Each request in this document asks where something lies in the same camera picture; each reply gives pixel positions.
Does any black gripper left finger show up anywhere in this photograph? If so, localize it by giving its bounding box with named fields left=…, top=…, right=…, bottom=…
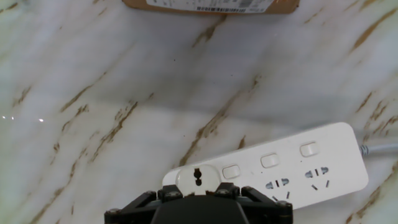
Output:
left=104, top=185, right=184, bottom=224

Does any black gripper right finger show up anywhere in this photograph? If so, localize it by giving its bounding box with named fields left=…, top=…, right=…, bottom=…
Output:
left=215, top=183, right=294, bottom=224

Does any white plug adapter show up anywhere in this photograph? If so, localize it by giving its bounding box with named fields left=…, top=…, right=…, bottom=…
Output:
left=175, top=164, right=223, bottom=197

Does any white four-socket power strip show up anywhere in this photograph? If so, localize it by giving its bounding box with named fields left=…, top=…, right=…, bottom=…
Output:
left=161, top=121, right=369, bottom=210

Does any glossy marble pattern mat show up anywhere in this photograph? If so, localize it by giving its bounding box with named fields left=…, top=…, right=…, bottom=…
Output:
left=0, top=0, right=398, bottom=224

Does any taped brown cardboard box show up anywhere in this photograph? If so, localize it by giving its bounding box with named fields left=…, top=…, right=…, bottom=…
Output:
left=121, top=0, right=301, bottom=16

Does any grey power strip cable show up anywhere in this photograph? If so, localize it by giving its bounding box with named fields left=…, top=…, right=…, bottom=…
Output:
left=359, top=142, right=398, bottom=156

